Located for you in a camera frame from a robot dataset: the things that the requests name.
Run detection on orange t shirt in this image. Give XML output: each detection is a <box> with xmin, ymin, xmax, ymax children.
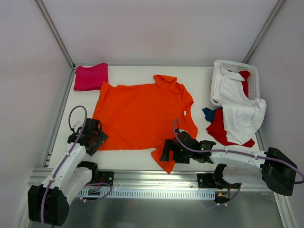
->
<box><xmin>93</xmin><ymin>75</ymin><xmax>198</xmax><ymax>173</ymax></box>

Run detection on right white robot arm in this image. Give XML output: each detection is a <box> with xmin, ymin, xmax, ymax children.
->
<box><xmin>159</xmin><ymin>129</ymin><xmax>297</xmax><ymax>196</ymax></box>

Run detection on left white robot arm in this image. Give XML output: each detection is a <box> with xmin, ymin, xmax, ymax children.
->
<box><xmin>28</xmin><ymin>118</ymin><xmax>108</xmax><ymax>227</ymax></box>

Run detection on red t shirt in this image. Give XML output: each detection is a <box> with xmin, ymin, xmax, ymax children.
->
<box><xmin>206</xmin><ymin>71</ymin><xmax>250</xmax><ymax>146</ymax></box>

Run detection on dark blue t shirt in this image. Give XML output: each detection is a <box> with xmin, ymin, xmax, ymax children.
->
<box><xmin>202</xmin><ymin>107</ymin><xmax>222</xmax><ymax>123</ymax></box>

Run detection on folded pink t shirt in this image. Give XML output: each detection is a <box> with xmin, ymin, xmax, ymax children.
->
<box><xmin>74</xmin><ymin>63</ymin><xmax>109</xmax><ymax>91</ymax></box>

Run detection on white t shirt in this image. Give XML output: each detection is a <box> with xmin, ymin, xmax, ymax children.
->
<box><xmin>211</xmin><ymin>62</ymin><xmax>266</xmax><ymax>145</ymax></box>

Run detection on white plastic laundry basket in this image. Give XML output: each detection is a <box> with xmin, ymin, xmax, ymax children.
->
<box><xmin>214</xmin><ymin>59</ymin><xmax>260</xmax><ymax>100</ymax></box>

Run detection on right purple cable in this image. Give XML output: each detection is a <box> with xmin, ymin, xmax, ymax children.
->
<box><xmin>172</xmin><ymin>118</ymin><xmax>304</xmax><ymax>185</ymax></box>

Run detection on purple cable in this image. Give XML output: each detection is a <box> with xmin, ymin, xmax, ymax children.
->
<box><xmin>172</xmin><ymin>118</ymin><xmax>304</xmax><ymax>185</ymax></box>
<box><xmin>39</xmin><ymin>105</ymin><xmax>113</xmax><ymax>228</ymax></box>

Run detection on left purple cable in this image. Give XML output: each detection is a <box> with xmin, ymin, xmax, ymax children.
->
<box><xmin>39</xmin><ymin>105</ymin><xmax>113</xmax><ymax>228</ymax></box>

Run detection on aluminium mounting rail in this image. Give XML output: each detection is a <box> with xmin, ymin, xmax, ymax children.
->
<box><xmin>28</xmin><ymin>168</ymin><xmax>285</xmax><ymax>192</ymax></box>

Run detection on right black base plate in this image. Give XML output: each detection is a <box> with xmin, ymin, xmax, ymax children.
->
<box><xmin>197</xmin><ymin>173</ymin><xmax>240</xmax><ymax>190</ymax></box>

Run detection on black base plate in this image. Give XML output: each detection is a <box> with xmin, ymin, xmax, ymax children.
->
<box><xmin>97</xmin><ymin>170</ymin><xmax>114</xmax><ymax>186</ymax></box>
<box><xmin>197</xmin><ymin>173</ymin><xmax>240</xmax><ymax>190</ymax></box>

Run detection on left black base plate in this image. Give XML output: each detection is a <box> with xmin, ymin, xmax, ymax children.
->
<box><xmin>97</xmin><ymin>170</ymin><xmax>114</xmax><ymax>186</ymax></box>

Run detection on white slotted cable duct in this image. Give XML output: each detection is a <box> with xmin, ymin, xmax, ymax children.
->
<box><xmin>77</xmin><ymin>188</ymin><xmax>216</xmax><ymax>200</ymax></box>

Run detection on left aluminium frame post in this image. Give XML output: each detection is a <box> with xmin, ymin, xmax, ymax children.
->
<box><xmin>34</xmin><ymin>0</ymin><xmax>75</xmax><ymax>69</ymax></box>

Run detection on aluminium frame post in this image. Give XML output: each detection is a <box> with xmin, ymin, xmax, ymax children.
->
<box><xmin>243</xmin><ymin>0</ymin><xmax>286</xmax><ymax>64</ymax></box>
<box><xmin>34</xmin><ymin>0</ymin><xmax>75</xmax><ymax>69</ymax></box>

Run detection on right aluminium frame post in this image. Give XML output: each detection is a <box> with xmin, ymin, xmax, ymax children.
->
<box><xmin>243</xmin><ymin>0</ymin><xmax>286</xmax><ymax>64</ymax></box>

